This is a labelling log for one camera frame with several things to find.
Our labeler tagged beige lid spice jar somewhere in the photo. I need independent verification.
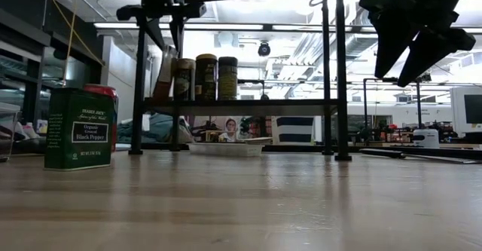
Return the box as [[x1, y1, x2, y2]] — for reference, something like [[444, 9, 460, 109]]
[[173, 57, 197, 102]]

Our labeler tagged clear plastic container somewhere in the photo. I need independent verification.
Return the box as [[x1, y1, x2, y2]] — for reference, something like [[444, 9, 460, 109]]
[[0, 102, 22, 164]]

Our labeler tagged white framed monitor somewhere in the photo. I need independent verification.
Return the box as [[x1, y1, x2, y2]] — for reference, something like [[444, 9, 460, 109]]
[[450, 86, 482, 135]]

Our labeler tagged black lid green spice jar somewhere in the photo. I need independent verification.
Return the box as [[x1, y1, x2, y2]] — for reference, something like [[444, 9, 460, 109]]
[[218, 56, 239, 102]]

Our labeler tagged red brown spice packet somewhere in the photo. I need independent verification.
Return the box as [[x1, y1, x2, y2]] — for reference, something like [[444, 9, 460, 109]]
[[152, 44, 178, 102]]

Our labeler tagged black pipe stand frame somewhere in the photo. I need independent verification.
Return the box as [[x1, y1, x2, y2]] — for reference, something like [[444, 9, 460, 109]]
[[362, 76, 423, 130]]

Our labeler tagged black metal wood shelf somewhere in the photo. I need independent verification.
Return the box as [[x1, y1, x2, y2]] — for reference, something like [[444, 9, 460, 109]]
[[129, 0, 354, 162]]

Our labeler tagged person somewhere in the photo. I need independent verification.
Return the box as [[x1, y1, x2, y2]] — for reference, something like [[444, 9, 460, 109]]
[[220, 117, 242, 142]]

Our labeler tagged black and silver tool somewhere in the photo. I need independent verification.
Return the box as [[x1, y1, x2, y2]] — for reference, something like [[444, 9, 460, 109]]
[[359, 148, 482, 165]]

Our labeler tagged red soda can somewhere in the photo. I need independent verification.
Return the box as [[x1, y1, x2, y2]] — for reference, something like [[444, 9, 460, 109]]
[[83, 84, 120, 154]]

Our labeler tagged green black pepper tin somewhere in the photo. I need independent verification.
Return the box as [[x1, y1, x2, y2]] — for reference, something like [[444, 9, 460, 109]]
[[44, 87, 116, 172]]

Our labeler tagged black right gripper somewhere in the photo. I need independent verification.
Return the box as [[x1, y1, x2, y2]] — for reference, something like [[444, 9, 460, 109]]
[[357, 0, 478, 88]]

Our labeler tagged blue grey cloth pile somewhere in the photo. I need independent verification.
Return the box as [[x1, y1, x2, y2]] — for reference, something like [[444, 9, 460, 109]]
[[116, 112, 194, 145]]

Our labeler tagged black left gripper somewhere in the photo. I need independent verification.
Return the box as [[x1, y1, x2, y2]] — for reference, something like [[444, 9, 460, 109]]
[[115, 0, 207, 55]]

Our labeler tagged yellow lid seasoning jar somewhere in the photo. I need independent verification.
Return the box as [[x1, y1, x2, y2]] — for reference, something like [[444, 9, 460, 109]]
[[194, 53, 219, 102]]

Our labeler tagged yellow cable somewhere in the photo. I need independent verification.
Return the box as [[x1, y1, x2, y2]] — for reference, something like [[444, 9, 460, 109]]
[[40, 0, 106, 90]]

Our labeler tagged white appliance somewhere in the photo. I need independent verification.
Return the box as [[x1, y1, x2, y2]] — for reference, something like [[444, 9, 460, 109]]
[[412, 128, 441, 149]]

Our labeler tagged small white bottle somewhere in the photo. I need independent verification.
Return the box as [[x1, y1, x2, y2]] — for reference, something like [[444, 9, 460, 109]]
[[21, 121, 38, 139]]

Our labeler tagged navy white striped box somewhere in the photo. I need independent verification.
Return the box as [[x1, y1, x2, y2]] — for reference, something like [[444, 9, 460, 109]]
[[270, 116, 316, 146]]

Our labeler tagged clear plastic tray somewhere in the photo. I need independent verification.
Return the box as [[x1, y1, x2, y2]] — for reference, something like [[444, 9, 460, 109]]
[[188, 142, 264, 158]]

